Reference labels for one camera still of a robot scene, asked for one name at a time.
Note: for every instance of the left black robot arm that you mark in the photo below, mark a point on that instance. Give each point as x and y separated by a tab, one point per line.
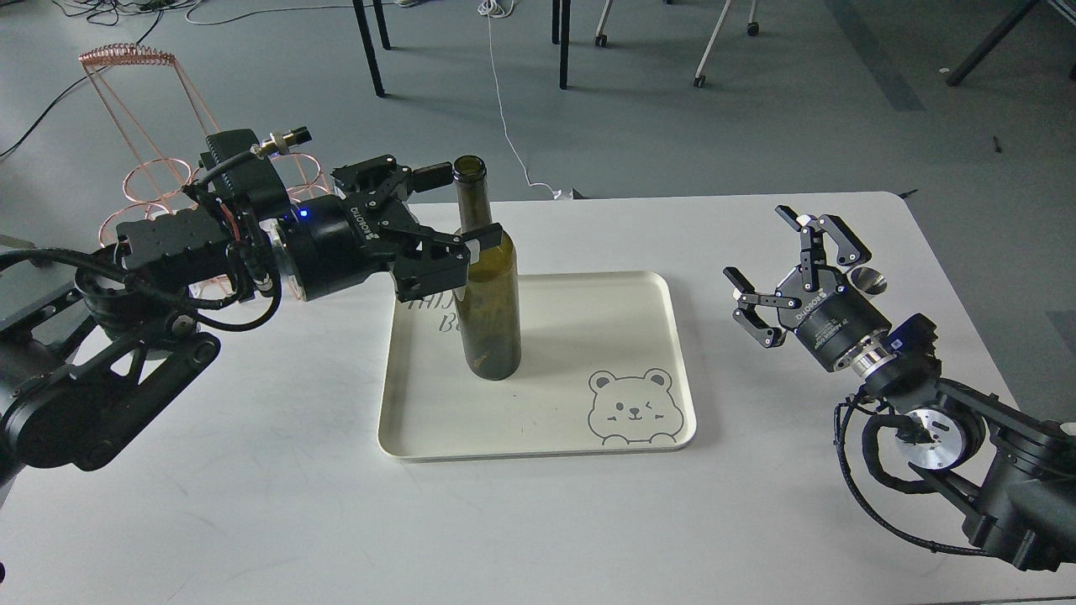
87	367

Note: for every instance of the black table leg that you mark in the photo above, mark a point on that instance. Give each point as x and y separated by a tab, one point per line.
560	37
367	40

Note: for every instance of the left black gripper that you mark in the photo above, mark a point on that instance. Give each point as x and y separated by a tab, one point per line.
330	242

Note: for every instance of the white chair base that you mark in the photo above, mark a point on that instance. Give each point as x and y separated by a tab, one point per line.
687	41

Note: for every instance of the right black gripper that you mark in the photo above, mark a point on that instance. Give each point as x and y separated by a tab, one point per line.
836	323

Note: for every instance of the black table leg left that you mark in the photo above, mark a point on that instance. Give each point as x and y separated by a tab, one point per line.
367	40

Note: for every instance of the rose gold wire wine rack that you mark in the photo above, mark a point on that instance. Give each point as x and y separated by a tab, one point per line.
152	187

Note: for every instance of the steel jigger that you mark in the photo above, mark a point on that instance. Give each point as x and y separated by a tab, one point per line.
868	281

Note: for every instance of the black table leg right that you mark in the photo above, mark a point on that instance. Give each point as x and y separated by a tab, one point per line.
560	37

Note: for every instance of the dark furniture leg right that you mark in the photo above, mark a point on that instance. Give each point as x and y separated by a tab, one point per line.
990	41

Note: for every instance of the dark green wine bottle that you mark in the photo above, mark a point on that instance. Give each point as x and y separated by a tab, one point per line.
487	307

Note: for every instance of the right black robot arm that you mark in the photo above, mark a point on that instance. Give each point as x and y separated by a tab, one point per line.
1011	475

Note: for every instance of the cream bear tray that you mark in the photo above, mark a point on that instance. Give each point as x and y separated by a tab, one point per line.
602	370

